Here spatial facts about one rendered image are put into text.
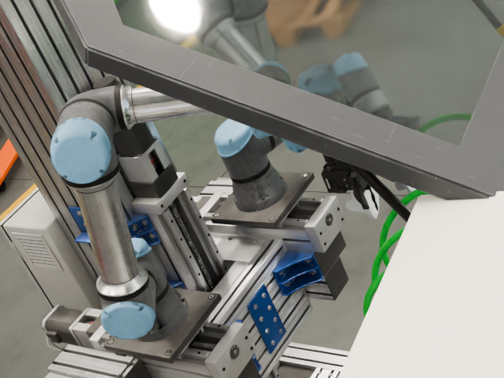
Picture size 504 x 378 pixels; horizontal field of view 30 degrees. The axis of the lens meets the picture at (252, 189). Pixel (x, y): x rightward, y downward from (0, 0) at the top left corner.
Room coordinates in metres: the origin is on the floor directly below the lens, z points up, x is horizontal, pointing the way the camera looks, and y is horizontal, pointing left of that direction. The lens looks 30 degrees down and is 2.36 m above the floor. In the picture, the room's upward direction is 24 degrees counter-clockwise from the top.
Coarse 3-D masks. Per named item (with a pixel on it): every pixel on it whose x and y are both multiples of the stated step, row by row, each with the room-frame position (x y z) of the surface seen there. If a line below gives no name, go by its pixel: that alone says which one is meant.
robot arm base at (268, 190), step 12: (264, 168) 2.20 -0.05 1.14; (240, 180) 2.20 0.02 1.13; (252, 180) 2.19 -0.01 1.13; (264, 180) 2.19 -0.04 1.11; (276, 180) 2.21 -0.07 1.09; (240, 192) 2.21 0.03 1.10; (252, 192) 2.19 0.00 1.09; (264, 192) 2.18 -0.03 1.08; (276, 192) 2.19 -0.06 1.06; (240, 204) 2.21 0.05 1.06; (252, 204) 2.18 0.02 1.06; (264, 204) 2.17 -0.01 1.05
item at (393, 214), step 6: (414, 192) 1.49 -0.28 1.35; (420, 192) 1.48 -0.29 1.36; (408, 198) 1.49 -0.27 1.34; (414, 198) 1.49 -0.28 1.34; (390, 216) 1.53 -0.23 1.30; (390, 222) 1.53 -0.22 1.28; (384, 228) 1.54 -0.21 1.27; (384, 234) 1.54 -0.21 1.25; (384, 240) 1.55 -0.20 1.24; (384, 258) 1.55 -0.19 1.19
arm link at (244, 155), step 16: (224, 128) 2.26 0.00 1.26; (240, 128) 2.22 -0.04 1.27; (224, 144) 2.21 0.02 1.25; (240, 144) 2.19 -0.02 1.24; (256, 144) 2.21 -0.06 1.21; (272, 144) 2.23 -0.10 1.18; (224, 160) 2.23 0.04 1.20; (240, 160) 2.19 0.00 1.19; (256, 160) 2.20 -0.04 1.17; (240, 176) 2.20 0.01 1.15
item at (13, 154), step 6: (6, 144) 5.79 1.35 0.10; (6, 150) 5.69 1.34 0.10; (12, 150) 5.65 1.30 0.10; (0, 156) 5.64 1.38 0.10; (6, 156) 5.60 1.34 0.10; (12, 156) 5.56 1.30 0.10; (0, 162) 5.55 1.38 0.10; (6, 162) 5.51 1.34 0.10; (12, 162) 5.49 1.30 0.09; (0, 168) 5.46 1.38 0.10; (6, 168) 5.42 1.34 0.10; (0, 174) 5.37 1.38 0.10; (6, 174) 5.38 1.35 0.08; (0, 180) 5.30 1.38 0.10; (0, 186) 5.32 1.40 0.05
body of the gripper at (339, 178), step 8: (328, 160) 1.67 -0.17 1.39; (336, 160) 1.67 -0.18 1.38; (328, 168) 1.69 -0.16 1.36; (336, 168) 1.66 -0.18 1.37; (344, 168) 1.65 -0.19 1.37; (328, 176) 1.66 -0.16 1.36; (336, 176) 1.65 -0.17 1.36; (344, 176) 1.64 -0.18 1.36; (352, 176) 1.63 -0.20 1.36; (360, 176) 1.63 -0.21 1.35; (336, 184) 1.66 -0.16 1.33; (344, 184) 1.65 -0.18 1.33; (352, 184) 1.63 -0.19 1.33; (360, 184) 1.62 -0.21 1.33; (328, 192) 1.67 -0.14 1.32; (336, 192) 1.66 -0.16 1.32; (344, 192) 1.65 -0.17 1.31
